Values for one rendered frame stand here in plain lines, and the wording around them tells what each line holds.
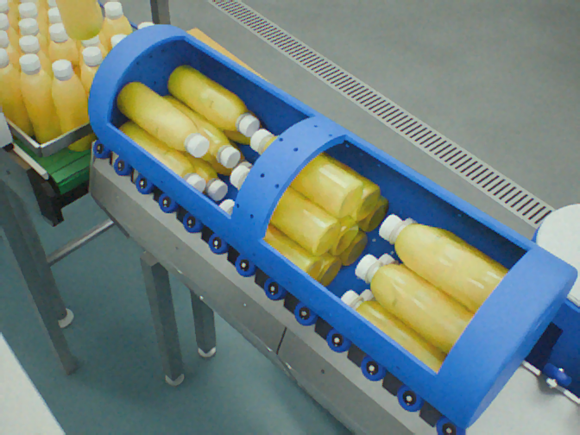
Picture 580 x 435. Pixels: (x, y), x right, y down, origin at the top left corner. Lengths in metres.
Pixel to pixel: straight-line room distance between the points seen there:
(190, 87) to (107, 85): 0.16
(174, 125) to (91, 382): 1.21
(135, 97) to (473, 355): 0.77
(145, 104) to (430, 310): 0.65
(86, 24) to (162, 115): 0.25
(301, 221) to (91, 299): 1.47
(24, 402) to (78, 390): 1.21
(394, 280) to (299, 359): 0.31
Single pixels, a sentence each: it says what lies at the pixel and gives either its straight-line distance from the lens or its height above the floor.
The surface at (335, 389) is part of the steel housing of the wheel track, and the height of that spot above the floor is 0.86.
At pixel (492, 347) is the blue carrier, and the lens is 0.85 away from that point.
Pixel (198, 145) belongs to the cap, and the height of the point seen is 1.12.
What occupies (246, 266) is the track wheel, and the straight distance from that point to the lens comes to 1.16.
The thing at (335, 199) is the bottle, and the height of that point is 1.18.
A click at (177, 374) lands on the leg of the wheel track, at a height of 0.06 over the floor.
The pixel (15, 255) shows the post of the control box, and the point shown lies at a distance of 1.74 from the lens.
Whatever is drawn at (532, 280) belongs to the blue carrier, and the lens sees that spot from 0.89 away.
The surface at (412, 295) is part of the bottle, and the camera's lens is 0.93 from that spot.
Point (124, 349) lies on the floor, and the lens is 2.23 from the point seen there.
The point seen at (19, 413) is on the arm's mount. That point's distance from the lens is 0.98.
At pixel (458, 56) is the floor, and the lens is 3.65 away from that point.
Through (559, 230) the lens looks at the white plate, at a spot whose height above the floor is 1.04.
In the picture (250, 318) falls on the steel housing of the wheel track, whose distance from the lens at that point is 1.22.
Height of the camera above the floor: 1.88
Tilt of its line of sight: 47 degrees down
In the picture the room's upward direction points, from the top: 4 degrees clockwise
